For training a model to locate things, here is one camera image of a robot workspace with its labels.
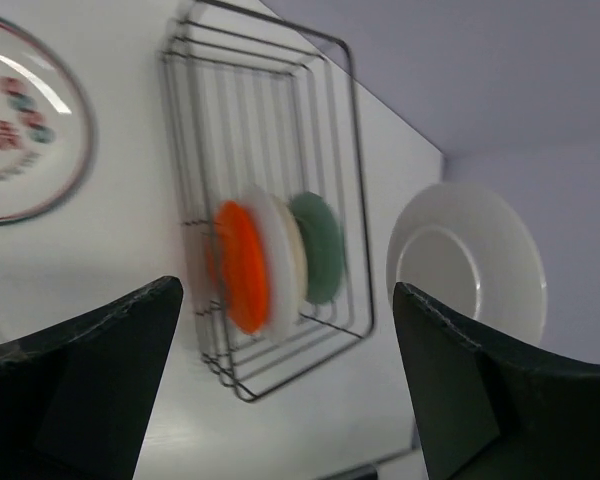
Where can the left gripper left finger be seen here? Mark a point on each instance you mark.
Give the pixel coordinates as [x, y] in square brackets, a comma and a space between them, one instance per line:
[76, 397]

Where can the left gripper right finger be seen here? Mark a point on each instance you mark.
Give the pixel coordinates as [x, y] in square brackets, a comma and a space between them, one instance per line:
[489, 406]

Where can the white ringed plate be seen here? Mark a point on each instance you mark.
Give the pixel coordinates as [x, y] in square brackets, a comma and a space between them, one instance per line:
[467, 247]

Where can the orange plate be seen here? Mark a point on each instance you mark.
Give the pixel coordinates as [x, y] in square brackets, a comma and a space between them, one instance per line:
[243, 267]

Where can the green blue patterned plate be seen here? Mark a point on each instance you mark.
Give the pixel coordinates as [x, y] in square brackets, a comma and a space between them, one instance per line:
[323, 243]

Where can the cream plate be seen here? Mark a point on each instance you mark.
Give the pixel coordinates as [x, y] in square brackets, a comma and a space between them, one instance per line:
[285, 260]

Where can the red patterned white plate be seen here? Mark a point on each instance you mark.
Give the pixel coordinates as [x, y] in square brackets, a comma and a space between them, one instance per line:
[48, 133]

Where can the wire dish rack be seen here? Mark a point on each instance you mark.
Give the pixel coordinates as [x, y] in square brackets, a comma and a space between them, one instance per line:
[263, 122]

